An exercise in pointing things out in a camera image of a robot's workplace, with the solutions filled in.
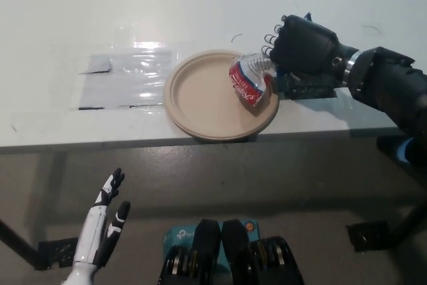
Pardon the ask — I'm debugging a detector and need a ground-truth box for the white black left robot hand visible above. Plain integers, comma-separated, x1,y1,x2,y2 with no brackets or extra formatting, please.
73,167,131,269

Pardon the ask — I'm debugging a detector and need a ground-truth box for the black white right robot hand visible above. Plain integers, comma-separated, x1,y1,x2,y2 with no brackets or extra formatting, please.
262,13,356,79

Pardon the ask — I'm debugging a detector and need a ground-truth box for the red white blue seed bag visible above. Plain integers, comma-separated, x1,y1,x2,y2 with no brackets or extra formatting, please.
229,51,280,107

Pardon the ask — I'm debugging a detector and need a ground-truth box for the beige paper plate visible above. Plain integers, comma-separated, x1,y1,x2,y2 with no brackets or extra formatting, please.
163,50,280,141

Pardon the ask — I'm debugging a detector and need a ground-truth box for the black tape patch on table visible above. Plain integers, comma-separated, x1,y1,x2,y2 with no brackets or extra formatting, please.
276,71,338,101

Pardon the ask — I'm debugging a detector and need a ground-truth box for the grey table leg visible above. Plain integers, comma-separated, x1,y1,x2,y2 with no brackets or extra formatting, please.
48,151,69,229

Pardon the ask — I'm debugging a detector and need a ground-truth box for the teal cardboard router box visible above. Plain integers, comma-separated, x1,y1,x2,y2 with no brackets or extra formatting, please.
162,220,260,268

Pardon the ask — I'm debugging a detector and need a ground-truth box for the black and blue object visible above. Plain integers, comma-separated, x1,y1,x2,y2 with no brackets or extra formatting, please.
376,135,421,166

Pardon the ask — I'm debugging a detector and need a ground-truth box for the clear plastic sheet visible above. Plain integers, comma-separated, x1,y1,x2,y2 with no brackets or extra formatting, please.
68,43,181,112

